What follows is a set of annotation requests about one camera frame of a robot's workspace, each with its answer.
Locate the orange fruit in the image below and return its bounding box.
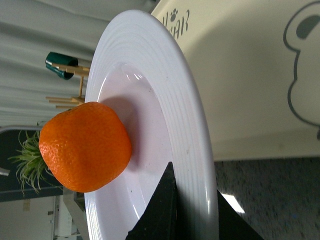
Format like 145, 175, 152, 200
39, 102, 132, 193

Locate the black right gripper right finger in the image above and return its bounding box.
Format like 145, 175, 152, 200
217, 191, 263, 240

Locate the dark green cup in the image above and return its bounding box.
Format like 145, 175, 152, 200
45, 51, 79, 81

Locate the white ridged plate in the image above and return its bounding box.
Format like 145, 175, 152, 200
85, 10, 219, 240

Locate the wooden dish rack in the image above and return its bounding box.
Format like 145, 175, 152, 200
45, 61, 90, 110

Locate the green air plant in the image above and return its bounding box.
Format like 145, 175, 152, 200
8, 124, 53, 194

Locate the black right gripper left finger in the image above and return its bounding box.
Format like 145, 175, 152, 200
126, 162, 178, 240

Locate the beige bear serving tray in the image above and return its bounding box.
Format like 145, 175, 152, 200
152, 0, 320, 161

